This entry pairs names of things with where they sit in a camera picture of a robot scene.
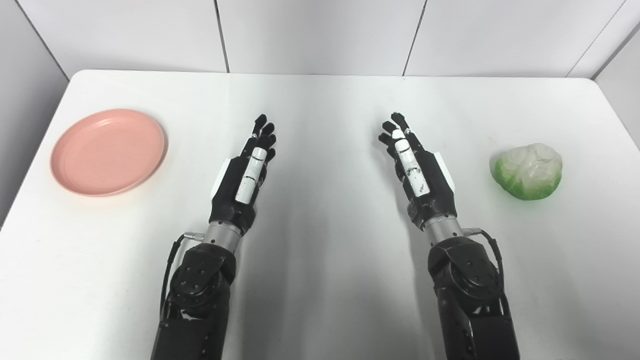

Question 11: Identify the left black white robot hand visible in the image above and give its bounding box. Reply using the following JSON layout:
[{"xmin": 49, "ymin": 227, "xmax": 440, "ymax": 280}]
[{"xmin": 209, "ymin": 114, "xmax": 277, "ymax": 236}]

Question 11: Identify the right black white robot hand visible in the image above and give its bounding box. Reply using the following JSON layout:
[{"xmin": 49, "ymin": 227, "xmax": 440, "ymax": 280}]
[{"xmin": 378, "ymin": 112, "xmax": 459, "ymax": 231}]

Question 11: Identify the green white cabbage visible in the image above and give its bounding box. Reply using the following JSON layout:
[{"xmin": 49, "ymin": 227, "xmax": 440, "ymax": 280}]
[{"xmin": 489, "ymin": 143, "xmax": 563, "ymax": 201}]

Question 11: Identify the pink round plate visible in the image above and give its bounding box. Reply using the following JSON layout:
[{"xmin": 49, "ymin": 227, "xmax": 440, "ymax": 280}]
[{"xmin": 50, "ymin": 108, "xmax": 168, "ymax": 197}]

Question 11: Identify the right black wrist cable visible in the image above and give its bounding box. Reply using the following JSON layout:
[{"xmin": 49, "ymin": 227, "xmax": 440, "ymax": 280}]
[{"xmin": 462, "ymin": 227, "xmax": 511, "ymax": 316}]

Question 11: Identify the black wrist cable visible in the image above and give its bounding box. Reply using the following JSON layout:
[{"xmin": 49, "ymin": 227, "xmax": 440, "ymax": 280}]
[
  {"xmin": 159, "ymin": 232, "xmax": 205, "ymax": 321},
  {"xmin": 462, "ymin": 227, "xmax": 511, "ymax": 316}
]

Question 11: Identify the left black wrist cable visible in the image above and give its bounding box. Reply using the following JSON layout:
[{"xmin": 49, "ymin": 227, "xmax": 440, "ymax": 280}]
[{"xmin": 159, "ymin": 232, "xmax": 205, "ymax": 321}]

